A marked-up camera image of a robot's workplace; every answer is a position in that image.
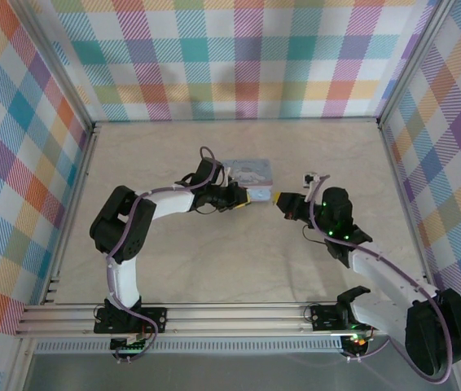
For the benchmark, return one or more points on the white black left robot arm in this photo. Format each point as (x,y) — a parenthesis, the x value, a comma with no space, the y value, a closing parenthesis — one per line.
(173,201)

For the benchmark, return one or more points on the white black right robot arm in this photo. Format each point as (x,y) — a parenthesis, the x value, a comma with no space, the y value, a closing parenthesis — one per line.
(381,269)

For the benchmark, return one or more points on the cartoon dog print box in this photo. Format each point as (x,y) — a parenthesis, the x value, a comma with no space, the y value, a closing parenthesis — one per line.
(251,171)

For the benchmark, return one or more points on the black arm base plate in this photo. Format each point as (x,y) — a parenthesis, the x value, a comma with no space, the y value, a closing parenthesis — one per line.
(158,317)
(323,317)

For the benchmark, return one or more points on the long aluminium base rail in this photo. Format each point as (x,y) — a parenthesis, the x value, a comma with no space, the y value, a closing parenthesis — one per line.
(234,319)

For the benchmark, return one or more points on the aluminium frame side rail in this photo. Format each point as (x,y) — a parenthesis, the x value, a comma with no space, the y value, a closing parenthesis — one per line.
(71,220)

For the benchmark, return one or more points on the aluminium frame upright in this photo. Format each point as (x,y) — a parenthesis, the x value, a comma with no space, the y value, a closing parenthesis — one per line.
(47,57)
(418,57)

